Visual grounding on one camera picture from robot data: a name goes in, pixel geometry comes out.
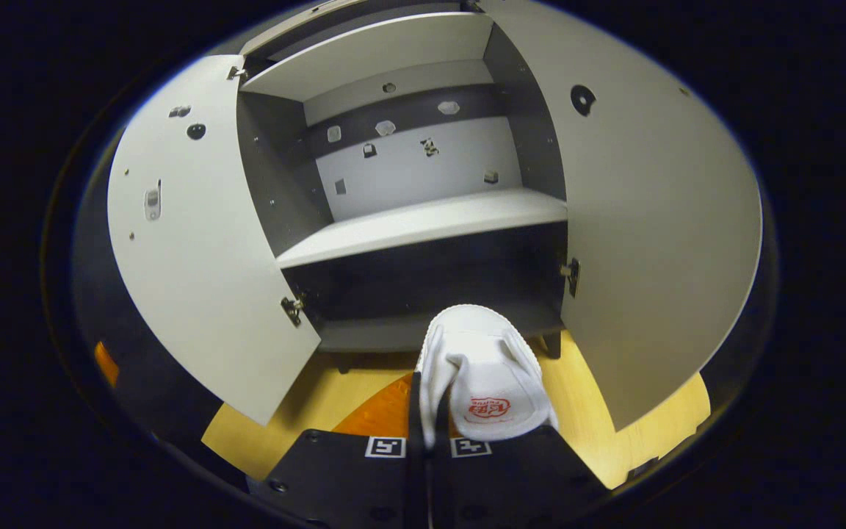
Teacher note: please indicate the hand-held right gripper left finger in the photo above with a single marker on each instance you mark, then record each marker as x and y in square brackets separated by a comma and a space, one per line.
[342, 477]

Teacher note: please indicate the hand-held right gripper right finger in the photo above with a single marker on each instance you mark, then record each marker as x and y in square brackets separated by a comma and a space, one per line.
[518, 477]

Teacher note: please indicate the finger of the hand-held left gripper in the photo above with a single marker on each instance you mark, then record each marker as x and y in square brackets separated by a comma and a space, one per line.
[106, 364]

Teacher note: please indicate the white canvas shoe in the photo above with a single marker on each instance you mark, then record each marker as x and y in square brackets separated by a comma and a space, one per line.
[489, 367]

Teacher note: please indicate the white cabinet door camera sticker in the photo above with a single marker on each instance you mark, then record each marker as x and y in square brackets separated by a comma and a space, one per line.
[203, 264]

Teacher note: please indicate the white cabinet shelf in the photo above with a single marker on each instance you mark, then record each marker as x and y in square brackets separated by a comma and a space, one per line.
[379, 55]
[423, 224]

